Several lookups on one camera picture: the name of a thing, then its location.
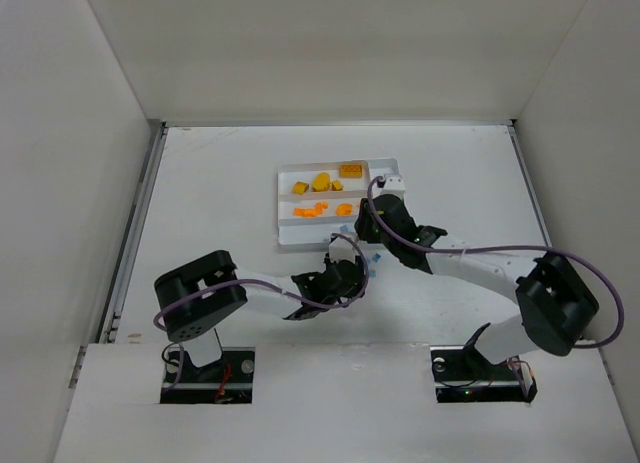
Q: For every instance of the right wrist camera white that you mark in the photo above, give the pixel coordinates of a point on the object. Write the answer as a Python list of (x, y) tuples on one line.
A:
[(392, 184)]

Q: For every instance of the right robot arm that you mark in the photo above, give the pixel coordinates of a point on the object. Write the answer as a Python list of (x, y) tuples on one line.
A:
[(554, 304)]

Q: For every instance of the orange half-round lego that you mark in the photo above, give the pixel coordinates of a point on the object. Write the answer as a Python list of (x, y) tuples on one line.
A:
[(344, 209)]

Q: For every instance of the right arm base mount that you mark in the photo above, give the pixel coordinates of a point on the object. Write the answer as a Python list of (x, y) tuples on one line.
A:
[(462, 375)]

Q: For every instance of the orange curved piece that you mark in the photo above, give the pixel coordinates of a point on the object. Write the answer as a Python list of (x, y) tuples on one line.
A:
[(304, 212)]

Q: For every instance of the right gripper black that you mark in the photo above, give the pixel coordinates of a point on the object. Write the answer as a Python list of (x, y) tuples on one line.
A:
[(368, 219)]

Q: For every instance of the white divided sorting tray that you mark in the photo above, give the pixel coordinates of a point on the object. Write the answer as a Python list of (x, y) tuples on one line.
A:
[(317, 199)]

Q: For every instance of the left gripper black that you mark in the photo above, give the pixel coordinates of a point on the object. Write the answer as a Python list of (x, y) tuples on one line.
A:
[(353, 275)]

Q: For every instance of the yellow long duplo brick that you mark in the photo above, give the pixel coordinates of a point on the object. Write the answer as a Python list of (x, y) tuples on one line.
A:
[(351, 170)]

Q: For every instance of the orange slope piece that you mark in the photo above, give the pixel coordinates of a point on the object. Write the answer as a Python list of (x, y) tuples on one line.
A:
[(320, 207)]

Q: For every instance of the yellow curved duplo brick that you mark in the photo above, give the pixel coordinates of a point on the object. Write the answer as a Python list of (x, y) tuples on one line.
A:
[(322, 182)]

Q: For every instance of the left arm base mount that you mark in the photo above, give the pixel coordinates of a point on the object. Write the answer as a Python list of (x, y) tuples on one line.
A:
[(227, 381)]

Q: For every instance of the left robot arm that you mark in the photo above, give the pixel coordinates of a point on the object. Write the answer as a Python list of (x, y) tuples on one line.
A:
[(196, 297)]

